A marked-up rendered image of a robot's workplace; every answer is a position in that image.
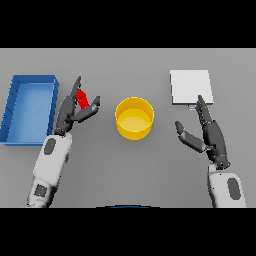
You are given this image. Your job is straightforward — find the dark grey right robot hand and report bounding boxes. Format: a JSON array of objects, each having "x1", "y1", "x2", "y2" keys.
[{"x1": 174, "y1": 94, "x2": 231, "y2": 171}]

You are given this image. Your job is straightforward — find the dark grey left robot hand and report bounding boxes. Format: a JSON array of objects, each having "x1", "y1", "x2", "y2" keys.
[{"x1": 53, "y1": 75, "x2": 101, "y2": 137}]

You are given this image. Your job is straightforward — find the red beaker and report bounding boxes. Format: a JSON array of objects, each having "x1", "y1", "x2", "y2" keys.
[{"x1": 75, "y1": 90, "x2": 91, "y2": 111}]

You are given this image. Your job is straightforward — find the pale square measuring scale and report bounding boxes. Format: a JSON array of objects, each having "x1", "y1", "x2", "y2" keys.
[{"x1": 169, "y1": 69, "x2": 214, "y2": 111}]

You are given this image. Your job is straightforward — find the yellow bowl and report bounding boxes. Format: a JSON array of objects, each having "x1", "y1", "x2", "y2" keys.
[{"x1": 114, "y1": 96, "x2": 155, "y2": 141}]

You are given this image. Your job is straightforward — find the blue tray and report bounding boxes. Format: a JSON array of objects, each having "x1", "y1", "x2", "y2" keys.
[{"x1": 0, "y1": 74, "x2": 60, "y2": 147}]

